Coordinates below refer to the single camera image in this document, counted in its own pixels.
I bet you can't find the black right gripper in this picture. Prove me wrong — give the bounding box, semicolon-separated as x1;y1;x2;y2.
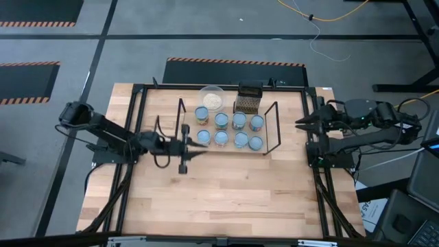
295;95;346;145

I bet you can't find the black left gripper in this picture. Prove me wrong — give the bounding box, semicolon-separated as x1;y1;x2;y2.
158;123;209;175

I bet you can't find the orange label can blue lid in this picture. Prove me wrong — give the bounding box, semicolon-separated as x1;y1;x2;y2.
196;129;212;148

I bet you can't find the can with blue lid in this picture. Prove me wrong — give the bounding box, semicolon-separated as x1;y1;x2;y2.
214;112;230;130
234;131;250;150
213;130;230;148
249;114;265;132
231;111;248;131
248;135;264;152

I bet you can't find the green label can blue lid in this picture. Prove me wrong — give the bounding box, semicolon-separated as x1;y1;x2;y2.
194;105;210;126

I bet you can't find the clear bowl of white grains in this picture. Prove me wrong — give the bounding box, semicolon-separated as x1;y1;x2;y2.
198;84;227;113

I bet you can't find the metal box grater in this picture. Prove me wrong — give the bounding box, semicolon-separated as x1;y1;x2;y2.
233;80;264;115

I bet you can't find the black mat with hazard stripes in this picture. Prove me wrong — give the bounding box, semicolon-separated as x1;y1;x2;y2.
0;60;61;106
0;0;85;28
161;57;309;87

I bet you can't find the black and silver crossbar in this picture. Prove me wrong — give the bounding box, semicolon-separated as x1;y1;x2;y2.
0;231;381;247

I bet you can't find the white paper sheet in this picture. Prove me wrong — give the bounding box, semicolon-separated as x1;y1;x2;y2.
355;180;388;227

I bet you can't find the black laptop with lit screen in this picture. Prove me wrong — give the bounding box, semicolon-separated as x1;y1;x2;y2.
420;109;439;159

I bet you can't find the black keyboard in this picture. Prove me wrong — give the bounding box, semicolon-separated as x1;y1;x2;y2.
407;219;439;247

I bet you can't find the black chair leg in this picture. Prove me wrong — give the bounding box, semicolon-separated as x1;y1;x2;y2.
0;150;27;166

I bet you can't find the black aluminium table frame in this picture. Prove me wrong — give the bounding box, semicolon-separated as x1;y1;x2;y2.
80;82;366;241

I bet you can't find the thin white floor cable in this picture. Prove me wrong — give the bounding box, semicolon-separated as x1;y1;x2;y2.
291;0;351;62

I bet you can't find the black desk frame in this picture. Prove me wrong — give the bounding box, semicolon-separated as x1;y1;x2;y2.
372;0;439;93

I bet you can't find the yellow floor cable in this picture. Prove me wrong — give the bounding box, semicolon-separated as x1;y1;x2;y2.
276;0;370;23

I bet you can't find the yellow extension cord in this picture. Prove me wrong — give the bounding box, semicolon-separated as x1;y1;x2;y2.
394;88;439;109

